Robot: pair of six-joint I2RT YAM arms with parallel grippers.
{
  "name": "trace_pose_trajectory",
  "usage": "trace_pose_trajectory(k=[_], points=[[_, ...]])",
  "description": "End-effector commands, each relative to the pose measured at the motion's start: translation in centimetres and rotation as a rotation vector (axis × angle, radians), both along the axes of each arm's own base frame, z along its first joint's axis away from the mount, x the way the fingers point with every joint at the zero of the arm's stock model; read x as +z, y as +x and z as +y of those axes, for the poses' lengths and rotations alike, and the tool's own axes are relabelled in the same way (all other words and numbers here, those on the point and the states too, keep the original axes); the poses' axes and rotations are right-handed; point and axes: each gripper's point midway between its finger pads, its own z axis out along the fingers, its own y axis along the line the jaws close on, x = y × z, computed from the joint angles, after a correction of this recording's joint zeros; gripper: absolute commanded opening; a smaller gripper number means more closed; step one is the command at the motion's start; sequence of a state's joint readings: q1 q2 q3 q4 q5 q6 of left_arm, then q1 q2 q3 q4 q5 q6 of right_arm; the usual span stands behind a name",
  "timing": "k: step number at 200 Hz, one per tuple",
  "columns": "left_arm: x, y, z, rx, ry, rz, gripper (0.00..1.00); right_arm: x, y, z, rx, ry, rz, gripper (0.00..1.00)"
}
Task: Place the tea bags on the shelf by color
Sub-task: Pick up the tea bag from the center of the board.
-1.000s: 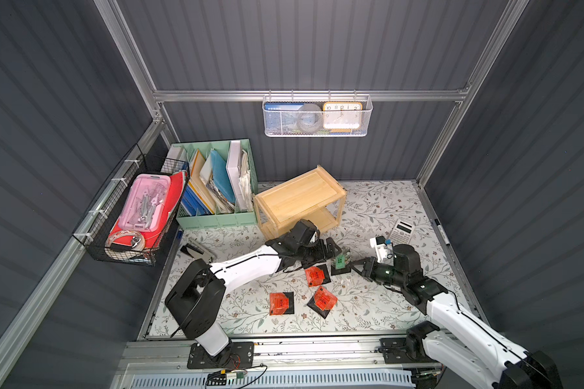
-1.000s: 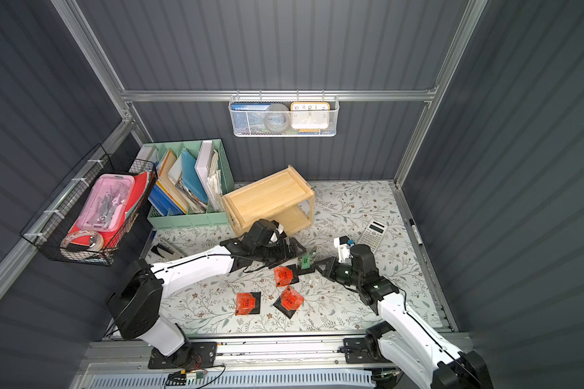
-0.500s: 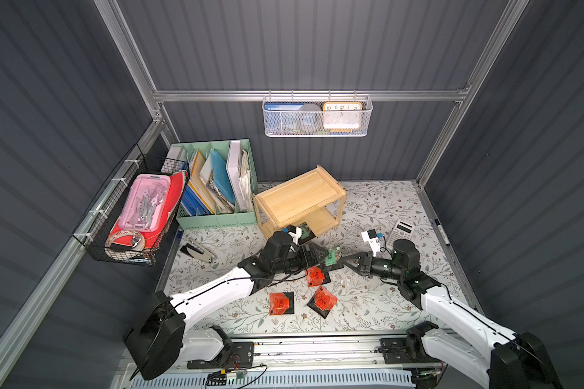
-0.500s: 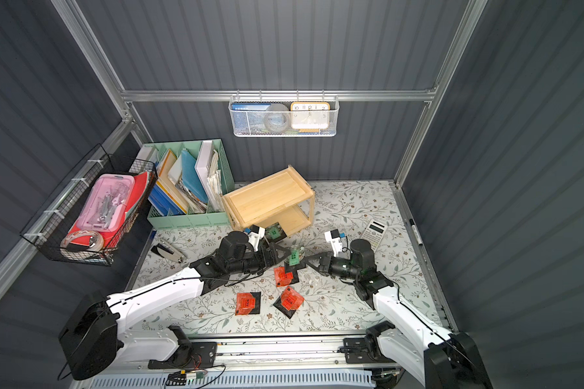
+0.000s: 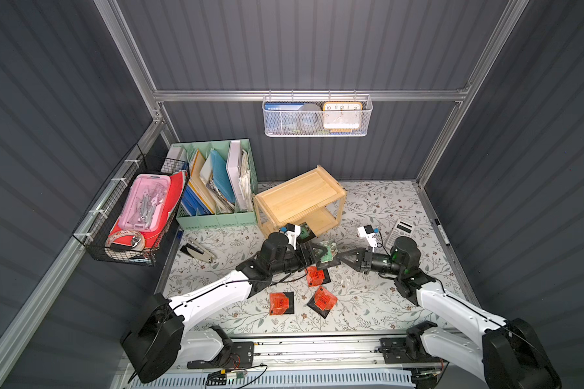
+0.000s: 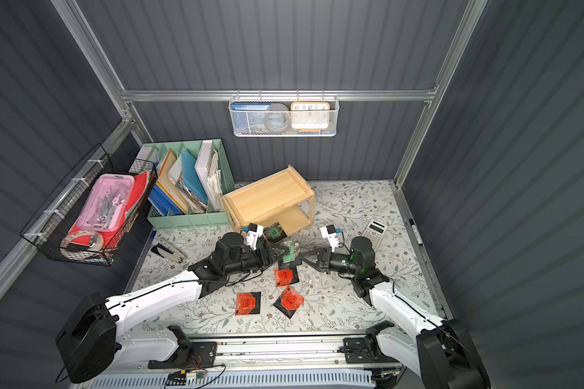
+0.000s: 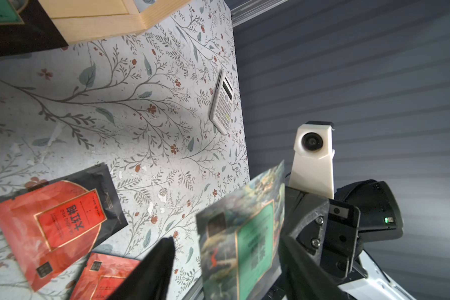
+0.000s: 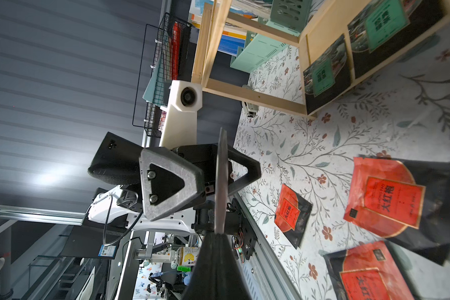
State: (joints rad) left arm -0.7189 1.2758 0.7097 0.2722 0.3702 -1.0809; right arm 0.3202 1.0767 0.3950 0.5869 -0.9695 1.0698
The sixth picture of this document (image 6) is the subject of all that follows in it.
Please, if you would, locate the green file organizer box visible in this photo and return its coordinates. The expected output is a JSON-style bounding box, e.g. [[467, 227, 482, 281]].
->
[[143, 139, 235, 230]]

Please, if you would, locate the pink plastic case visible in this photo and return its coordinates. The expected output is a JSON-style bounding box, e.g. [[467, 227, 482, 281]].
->
[[76, 173, 135, 233]]

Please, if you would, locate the white wire wall basket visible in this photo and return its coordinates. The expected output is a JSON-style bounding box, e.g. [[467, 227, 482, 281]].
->
[[228, 97, 340, 138]]

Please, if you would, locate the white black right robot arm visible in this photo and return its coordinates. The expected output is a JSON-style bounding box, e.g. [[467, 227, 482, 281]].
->
[[298, 237, 492, 388]]

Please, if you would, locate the black wire side basket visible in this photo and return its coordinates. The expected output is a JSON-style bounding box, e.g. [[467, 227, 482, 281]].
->
[[20, 144, 157, 267]]

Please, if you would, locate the black marker pen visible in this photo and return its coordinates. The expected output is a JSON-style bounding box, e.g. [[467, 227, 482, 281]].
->
[[409, 218, 423, 246]]

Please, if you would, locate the clear tape roll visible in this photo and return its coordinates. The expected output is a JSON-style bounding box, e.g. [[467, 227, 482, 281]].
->
[[59, 230, 105, 259]]

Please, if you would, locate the red tea bag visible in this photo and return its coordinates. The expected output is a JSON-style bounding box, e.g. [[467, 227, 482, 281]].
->
[[274, 267, 299, 288], [235, 292, 261, 315], [274, 285, 304, 319]]

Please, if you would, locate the black stapler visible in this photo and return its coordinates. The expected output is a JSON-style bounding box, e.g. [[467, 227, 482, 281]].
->
[[150, 243, 186, 264]]

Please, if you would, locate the green tea bag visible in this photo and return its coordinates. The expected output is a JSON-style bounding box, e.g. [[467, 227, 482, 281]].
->
[[264, 222, 287, 243], [277, 240, 302, 269]]

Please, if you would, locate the grey tape roll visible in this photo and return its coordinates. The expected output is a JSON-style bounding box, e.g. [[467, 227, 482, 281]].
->
[[264, 103, 290, 134]]

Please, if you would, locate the yellow white clock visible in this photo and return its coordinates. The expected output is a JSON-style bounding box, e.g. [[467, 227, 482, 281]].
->
[[290, 101, 331, 132]]

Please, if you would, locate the blue box in wall basket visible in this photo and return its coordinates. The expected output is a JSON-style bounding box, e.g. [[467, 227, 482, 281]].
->
[[229, 102, 271, 137]]

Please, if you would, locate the white calculator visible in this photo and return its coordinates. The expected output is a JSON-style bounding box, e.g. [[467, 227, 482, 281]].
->
[[362, 220, 388, 249]]

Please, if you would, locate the wooden two-tier shelf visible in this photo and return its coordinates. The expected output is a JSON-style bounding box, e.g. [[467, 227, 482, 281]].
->
[[222, 165, 316, 237]]

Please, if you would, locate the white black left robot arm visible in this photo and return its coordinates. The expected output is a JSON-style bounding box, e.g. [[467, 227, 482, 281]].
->
[[56, 233, 290, 383]]

